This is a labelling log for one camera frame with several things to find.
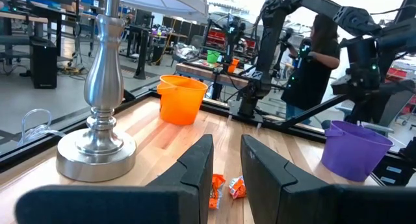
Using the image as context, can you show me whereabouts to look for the green plastic bucket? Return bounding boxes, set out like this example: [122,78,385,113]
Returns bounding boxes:
[207,50,221,64]

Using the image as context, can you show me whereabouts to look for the clear lamp cord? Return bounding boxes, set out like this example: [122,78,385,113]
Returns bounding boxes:
[18,108,68,147]

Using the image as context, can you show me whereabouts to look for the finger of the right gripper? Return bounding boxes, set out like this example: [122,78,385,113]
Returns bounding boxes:
[360,96,382,124]
[344,95,362,124]

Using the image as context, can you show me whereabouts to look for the orange pumpkin bucket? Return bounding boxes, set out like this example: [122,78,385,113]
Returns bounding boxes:
[157,74,209,127]

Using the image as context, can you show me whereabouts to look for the silver lamp with white shade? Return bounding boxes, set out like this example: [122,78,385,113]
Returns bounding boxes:
[55,0,209,183]

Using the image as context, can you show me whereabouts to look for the black box cabinet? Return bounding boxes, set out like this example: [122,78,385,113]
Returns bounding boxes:
[29,36,59,90]

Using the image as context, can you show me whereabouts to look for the black aluminium table frame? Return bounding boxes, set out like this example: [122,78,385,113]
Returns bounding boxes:
[0,87,416,189]

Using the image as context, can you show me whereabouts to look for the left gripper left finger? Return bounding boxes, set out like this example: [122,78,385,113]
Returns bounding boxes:
[14,134,215,224]

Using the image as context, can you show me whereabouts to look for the purple plastic bucket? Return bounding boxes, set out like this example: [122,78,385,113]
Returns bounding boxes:
[320,119,395,182]

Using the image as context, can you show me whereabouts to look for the red storage bins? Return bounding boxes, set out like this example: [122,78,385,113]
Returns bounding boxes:
[206,31,257,50]

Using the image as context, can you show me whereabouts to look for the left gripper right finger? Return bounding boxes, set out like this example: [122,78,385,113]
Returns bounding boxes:
[240,134,416,224]

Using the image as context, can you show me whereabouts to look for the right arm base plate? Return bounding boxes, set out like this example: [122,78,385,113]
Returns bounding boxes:
[227,99,265,123]

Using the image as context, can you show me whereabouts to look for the wooden workbench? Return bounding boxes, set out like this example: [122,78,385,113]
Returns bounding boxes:
[175,62,254,88]

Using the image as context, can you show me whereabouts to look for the small orange bucket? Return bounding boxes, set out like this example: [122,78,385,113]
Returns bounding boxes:
[227,57,241,74]

